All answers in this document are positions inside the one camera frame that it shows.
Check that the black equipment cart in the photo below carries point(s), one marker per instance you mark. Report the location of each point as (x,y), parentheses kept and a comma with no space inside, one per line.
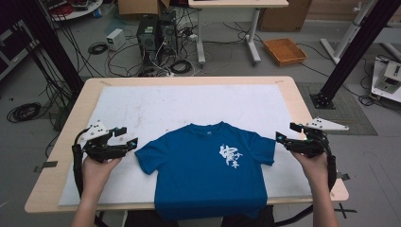
(14,47)

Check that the grey floor mat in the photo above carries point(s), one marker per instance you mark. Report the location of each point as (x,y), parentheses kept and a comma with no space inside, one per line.
(350,116)

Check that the white electronic device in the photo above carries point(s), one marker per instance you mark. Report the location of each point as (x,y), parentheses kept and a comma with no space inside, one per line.
(389,78)

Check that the round white table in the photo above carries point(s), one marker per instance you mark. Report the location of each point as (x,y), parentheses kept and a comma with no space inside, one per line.
(75,8)

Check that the blue t-shirt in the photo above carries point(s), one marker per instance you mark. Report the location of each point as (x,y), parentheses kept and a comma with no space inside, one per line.
(201,176)

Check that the orange tray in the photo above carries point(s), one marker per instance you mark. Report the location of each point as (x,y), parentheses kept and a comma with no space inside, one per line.
(284,51)

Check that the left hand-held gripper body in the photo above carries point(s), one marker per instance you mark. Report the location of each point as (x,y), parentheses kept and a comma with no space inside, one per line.
(101,151)

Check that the person's left hand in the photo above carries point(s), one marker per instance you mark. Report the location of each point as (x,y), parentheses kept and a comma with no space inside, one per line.
(99,173)

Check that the white desk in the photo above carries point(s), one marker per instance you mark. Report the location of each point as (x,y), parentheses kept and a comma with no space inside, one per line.
(236,3)

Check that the white table mat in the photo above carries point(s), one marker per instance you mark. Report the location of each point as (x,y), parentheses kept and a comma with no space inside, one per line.
(189,104)

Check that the black metal frame post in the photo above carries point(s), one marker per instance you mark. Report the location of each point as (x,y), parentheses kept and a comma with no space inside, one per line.
(53,47)
(353,53)

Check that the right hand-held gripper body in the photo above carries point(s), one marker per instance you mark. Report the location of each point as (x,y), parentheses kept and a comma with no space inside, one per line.
(310,145)

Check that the cardboard box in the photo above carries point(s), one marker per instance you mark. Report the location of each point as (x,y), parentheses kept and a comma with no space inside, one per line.
(283,15)
(138,7)

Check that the white power supply box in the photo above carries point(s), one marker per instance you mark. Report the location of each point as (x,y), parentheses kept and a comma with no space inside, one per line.
(115,39)

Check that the white metal stand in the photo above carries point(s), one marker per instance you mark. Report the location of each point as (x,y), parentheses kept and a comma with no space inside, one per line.
(346,34)

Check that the person's dark pants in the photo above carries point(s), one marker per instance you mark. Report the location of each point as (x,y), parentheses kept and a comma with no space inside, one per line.
(142,220)

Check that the black computer tower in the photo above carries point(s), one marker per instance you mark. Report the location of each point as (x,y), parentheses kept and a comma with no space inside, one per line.
(147,38)
(168,31)

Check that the black tape strip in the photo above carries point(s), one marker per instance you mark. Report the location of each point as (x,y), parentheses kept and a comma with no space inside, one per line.
(343,176)
(47,165)

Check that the person's right hand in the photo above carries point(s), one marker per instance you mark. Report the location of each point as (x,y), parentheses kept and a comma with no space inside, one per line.
(310,170)

